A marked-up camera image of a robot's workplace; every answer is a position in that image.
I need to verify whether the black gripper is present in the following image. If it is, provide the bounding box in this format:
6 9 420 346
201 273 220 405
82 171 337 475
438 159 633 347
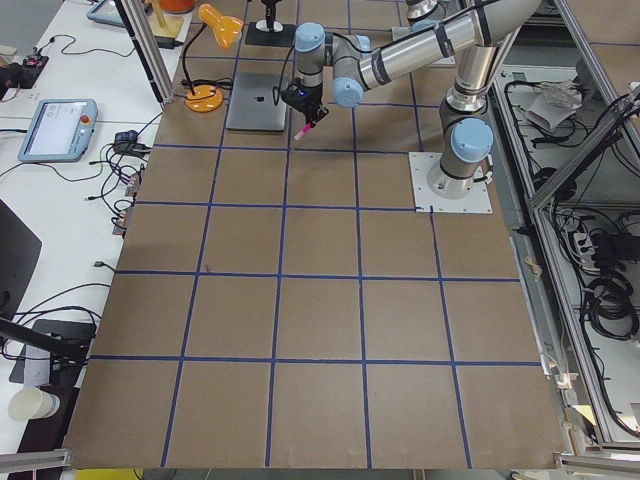
280 83 329 124

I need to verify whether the pink pen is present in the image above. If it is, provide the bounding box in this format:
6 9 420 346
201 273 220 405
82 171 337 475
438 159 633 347
294 123 314 141

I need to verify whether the silver closed laptop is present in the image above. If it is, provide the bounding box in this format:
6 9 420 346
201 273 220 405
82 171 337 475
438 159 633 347
226 72 287 133

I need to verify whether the orange desk lamp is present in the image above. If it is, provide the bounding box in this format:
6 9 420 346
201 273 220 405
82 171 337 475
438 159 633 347
181 3 245 114

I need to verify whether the wooden stand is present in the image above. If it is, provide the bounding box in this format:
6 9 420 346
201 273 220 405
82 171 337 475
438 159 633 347
149 0 184 40

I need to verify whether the orange cylindrical container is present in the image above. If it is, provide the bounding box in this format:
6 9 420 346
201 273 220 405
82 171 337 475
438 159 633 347
159 0 196 15

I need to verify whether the black usb hub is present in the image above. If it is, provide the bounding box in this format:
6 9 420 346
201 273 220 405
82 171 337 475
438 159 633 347
113 130 151 155

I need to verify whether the blue teach pendant tablet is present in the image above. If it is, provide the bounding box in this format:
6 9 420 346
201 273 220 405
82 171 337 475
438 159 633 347
17 99 98 163

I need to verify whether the white paper cup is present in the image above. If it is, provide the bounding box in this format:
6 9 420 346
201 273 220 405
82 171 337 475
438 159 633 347
8 387 60 421

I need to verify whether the aluminium frame post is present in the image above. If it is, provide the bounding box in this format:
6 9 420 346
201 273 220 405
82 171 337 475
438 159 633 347
115 0 174 105

